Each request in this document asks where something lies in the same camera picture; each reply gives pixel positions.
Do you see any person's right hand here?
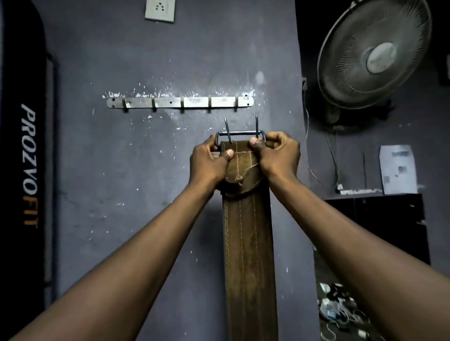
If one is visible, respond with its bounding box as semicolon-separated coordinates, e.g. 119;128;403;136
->
249;131;301;183

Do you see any person's left hand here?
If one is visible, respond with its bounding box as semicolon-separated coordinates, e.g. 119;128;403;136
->
189;134;235;190

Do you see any brown leather weightlifting belt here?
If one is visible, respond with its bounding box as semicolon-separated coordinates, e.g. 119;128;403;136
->
214;115;279;341

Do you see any person's left forearm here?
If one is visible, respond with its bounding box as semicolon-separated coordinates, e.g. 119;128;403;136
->
9;181;215;341

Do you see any person's right forearm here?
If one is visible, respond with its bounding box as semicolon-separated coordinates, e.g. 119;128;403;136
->
269;176;450;341

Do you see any white power strip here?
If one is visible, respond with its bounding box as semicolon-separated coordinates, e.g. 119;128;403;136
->
336;183;384;196

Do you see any white paper sheet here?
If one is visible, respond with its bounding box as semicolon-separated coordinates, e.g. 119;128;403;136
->
379;144;419;195

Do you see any black cabinet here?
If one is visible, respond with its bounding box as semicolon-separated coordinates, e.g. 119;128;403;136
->
325;193;431;266

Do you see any black punching bag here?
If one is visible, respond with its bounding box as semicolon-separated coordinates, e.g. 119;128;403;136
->
0;0;48;324

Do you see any fan power cable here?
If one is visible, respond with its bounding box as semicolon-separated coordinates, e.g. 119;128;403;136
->
302;79;342;190

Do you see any metal wall hook rail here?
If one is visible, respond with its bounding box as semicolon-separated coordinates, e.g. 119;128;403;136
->
106;96;255;114

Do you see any wall-mounted fan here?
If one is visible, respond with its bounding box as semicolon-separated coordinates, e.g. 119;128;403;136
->
317;0;433;132

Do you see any white wall socket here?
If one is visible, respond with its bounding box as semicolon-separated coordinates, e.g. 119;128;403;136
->
144;0;176;24

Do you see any pile of cables and chargers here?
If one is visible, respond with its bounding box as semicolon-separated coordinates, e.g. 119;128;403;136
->
317;281;378;341

